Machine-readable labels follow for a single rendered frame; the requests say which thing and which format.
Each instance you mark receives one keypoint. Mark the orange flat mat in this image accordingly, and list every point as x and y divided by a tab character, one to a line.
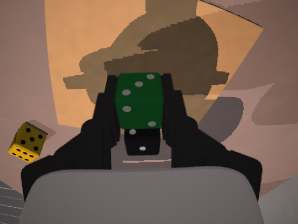
200	44

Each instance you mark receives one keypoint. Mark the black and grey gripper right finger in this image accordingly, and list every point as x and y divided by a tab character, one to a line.
188	143

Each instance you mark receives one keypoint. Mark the yellow die with black pips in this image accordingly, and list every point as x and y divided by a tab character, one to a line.
27	143

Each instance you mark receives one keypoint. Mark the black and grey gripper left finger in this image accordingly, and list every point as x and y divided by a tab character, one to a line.
90	149

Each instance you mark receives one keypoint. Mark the black die with white pips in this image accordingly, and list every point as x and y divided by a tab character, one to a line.
142	141

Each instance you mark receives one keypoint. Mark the green die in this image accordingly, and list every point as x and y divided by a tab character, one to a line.
139	100

